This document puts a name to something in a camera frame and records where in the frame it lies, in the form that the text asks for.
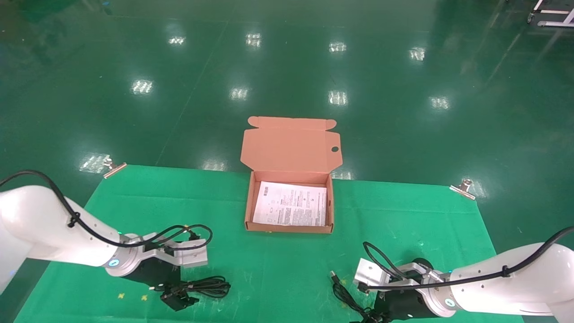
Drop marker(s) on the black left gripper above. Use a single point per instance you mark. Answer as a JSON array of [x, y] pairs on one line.
[[152, 271]]

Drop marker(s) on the green table mat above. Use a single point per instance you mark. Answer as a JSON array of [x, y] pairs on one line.
[[278, 269]]

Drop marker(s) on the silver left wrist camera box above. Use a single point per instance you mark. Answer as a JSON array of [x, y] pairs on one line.
[[190, 253]]

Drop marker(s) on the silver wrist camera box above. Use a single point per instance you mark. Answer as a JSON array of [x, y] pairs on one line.
[[372, 273], [190, 253]]

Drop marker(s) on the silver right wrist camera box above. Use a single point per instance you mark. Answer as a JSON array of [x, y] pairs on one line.
[[372, 273]]

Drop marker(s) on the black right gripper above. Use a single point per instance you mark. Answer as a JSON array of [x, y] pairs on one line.
[[403, 303]]

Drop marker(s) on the silver binder clip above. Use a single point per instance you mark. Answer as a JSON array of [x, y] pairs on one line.
[[114, 168], [464, 188]]

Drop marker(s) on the white metal cart frame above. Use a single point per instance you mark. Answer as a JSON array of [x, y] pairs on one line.
[[554, 18]]

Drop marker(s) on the white printed instruction sheet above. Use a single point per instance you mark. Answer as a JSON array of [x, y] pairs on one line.
[[291, 204]]

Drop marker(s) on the orange cardboard box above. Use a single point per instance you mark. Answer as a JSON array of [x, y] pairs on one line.
[[291, 152]]

